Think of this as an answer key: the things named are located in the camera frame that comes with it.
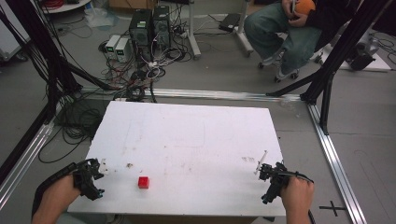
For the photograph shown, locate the person's right hand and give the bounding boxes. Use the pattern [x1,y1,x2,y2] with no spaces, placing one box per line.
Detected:
[279,175,316,217]

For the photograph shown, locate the slim black computer tower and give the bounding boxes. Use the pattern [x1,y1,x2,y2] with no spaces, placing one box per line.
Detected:
[151,5,172,51]

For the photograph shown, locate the person's left hand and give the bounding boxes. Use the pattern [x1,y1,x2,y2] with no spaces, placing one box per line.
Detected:
[39,175,82,218]

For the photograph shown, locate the office chair base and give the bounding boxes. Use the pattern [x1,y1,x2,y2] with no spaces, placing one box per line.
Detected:
[257,54,325,84]

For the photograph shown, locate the black frame post with braces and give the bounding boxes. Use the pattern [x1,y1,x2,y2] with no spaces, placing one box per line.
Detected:
[265,0,396,136]

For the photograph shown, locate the white cabinet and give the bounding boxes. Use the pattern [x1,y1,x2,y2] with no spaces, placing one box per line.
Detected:
[0,0,32,63]

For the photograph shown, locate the long aluminium floor rail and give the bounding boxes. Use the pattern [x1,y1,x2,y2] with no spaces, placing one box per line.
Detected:
[305,102,369,224]

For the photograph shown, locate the round white table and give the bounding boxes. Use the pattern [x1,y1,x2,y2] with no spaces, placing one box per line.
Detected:
[39,0,92,15]

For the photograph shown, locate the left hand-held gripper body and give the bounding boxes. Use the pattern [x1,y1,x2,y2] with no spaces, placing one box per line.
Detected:
[73,158,106,202]

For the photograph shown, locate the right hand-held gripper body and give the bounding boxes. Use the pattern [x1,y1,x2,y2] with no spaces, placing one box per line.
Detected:
[259,161,291,205]

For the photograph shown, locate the aluminium floor rail with cables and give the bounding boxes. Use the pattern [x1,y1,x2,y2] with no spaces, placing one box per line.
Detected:
[0,120,56,210]

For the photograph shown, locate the black frame post with cables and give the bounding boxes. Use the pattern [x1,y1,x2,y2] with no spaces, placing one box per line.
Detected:
[0,0,118,183]

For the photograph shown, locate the grey desk leg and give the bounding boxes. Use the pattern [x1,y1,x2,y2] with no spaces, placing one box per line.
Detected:
[186,0,203,61]

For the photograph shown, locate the computer towers on floor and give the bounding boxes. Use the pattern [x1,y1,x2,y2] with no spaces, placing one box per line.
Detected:
[97,6,195,104]

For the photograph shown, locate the black left gripper cable sleeve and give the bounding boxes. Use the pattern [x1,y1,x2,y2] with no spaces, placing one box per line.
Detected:
[31,162,78,218]

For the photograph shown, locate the white desk leg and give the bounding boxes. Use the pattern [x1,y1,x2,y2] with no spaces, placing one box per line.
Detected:
[233,0,255,58]

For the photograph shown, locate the coiled black cables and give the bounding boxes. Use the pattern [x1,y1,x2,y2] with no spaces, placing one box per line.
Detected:
[37,98,106,165]

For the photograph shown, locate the grey power supply box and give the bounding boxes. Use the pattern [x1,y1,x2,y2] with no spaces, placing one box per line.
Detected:
[105,34,121,60]
[114,36,131,63]

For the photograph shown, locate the aluminium floor rail crosswise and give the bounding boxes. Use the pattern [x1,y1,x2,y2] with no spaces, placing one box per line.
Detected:
[79,86,304,103]

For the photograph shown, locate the black flat box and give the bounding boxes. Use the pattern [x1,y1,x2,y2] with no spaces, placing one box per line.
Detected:
[218,12,242,34]

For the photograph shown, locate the large black computer tower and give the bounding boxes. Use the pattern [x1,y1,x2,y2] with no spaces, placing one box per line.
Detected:
[128,7,154,63]

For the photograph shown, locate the red cube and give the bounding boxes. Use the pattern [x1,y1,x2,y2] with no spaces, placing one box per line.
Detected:
[137,175,150,189]

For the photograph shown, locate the cardboard box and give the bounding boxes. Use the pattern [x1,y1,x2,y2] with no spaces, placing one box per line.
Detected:
[107,0,158,11]

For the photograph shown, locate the orange ball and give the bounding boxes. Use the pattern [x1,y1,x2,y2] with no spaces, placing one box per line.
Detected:
[293,0,317,15]

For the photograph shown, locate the black device on white board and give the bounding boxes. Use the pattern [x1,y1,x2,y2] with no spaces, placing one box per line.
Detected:
[319,29,392,73]

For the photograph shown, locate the clear plastic bag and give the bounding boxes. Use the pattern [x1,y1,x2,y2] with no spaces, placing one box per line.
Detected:
[83,7,120,30]

